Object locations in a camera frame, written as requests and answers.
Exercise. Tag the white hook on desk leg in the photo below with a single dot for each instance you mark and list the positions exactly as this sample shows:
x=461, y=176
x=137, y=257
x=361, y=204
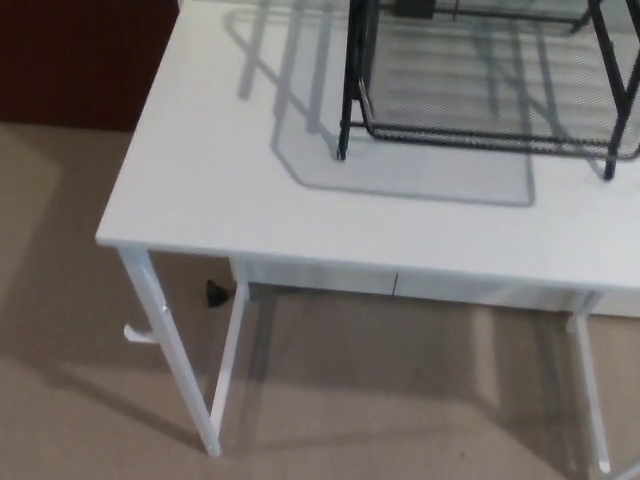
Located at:
x=140, y=337

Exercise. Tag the white desk with metal legs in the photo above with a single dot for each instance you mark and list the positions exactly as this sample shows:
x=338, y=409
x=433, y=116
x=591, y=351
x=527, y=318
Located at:
x=200, y=200

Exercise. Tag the dark brown cabinet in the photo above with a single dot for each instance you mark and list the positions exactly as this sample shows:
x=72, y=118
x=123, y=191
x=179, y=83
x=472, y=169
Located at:
x=75, y=60

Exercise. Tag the small black floor object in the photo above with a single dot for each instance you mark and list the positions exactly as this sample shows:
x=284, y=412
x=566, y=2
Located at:
x=216, y=295

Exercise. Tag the black rectangular plate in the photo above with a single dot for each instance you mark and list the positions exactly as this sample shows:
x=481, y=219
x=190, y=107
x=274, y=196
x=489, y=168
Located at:
x=415, y=6

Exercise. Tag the black metal file rack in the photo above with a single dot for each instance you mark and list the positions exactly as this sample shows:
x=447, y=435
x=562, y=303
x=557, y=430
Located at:
x=611, y=165

